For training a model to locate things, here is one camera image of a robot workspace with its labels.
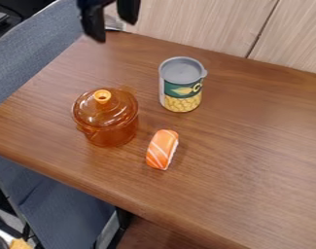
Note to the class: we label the toy salmon sushi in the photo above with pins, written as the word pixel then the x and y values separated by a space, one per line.
pixel 162 149

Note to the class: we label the clear orange bottle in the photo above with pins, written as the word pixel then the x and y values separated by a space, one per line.
pixel 106 123

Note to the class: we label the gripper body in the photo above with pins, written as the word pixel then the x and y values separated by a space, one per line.
pixel 95 2

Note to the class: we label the toy corn can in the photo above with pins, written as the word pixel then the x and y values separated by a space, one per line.
pixel 181 86

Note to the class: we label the orange bottle cap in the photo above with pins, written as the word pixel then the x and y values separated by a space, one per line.
pixel 102 96

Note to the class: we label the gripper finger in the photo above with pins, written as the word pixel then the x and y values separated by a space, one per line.
pixel 95 24
pixel 129 9

